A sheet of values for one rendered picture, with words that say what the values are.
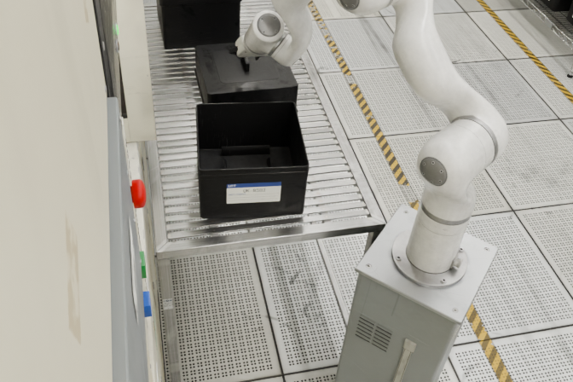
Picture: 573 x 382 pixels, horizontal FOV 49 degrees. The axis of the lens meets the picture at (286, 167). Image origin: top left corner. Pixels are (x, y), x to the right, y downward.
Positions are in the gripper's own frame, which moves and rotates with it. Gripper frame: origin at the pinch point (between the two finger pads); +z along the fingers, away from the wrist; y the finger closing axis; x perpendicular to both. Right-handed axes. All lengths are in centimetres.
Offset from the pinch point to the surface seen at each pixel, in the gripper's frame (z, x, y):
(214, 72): 8.2, 3.3, 10.2
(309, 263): 60, 73, -26
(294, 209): -25, 48, -3
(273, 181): -32, 40, 3
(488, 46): 163, -33, -182
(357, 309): -28, 76, -16
